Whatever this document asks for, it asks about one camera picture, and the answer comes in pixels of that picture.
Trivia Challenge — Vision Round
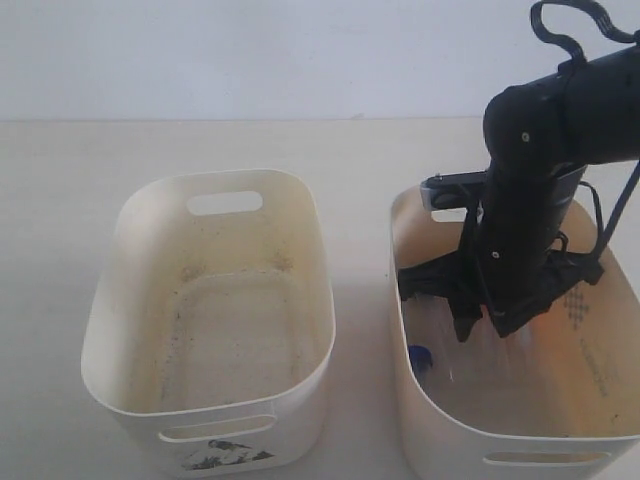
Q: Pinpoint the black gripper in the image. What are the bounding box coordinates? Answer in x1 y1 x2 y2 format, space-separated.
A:
397 215 604 342

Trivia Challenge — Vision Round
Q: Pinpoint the blue cap tube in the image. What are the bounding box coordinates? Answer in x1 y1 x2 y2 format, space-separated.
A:
407 344 434 385

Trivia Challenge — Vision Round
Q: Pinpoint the cream plastic bin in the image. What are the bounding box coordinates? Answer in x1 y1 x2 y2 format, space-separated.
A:
81 169 336 479
388 184 640 480

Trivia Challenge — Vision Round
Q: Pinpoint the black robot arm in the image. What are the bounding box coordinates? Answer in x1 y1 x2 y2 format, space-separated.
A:
398 46 639 342

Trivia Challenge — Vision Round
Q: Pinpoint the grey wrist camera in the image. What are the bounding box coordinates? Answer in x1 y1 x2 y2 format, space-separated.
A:
420 171 487 211

